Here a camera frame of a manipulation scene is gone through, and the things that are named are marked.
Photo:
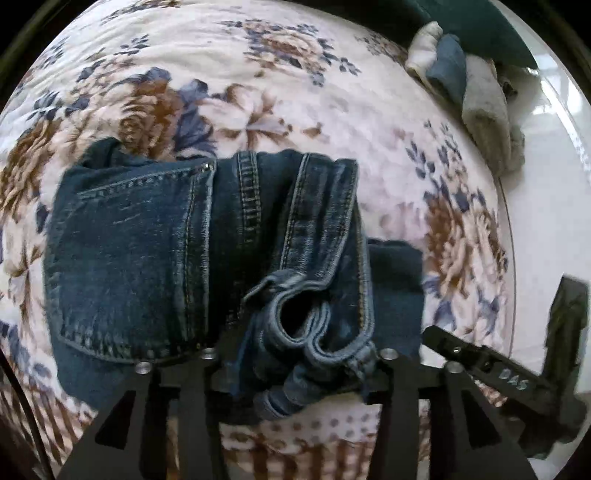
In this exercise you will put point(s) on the folded grey and blue clothes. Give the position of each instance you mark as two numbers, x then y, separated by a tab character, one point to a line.
470	83

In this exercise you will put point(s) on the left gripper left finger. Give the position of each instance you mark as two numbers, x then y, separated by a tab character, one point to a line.
127	439

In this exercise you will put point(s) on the dark teal velvet pillow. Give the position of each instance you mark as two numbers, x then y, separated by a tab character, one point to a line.
481	27

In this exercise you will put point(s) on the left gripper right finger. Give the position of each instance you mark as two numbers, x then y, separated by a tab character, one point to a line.
468	439

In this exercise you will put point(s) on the white bed headboard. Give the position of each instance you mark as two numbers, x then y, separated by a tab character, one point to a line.
546	205

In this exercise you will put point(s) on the floral quilted bedspread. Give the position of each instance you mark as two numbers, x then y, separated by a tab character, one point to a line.
168	78

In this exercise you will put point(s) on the dark blue denim jeans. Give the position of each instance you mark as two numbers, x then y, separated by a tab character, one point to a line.
260	255

